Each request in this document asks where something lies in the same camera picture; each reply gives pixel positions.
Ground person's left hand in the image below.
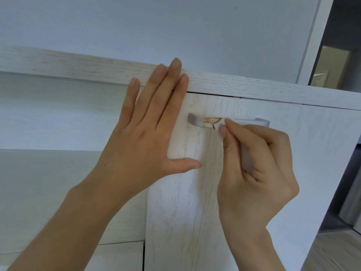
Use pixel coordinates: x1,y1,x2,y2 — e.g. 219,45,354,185
67,58,202,221

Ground person's right hand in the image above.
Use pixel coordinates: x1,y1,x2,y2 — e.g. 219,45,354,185
217,118,300,243

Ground white wipe pad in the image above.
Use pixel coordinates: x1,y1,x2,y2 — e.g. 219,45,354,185
218,117,254,174

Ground white cabinet door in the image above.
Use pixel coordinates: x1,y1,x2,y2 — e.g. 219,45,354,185
144,91,361,271

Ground silver cabinet door handle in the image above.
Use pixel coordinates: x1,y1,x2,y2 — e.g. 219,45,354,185
187,112,271,130

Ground white wooden cabinet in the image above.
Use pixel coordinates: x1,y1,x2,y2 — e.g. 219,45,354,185
0,46,361,271

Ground white room door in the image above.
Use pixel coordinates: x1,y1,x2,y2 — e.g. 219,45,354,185
337,163,361,234

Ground white door frame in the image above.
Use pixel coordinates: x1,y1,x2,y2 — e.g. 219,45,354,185
294,0,336,85

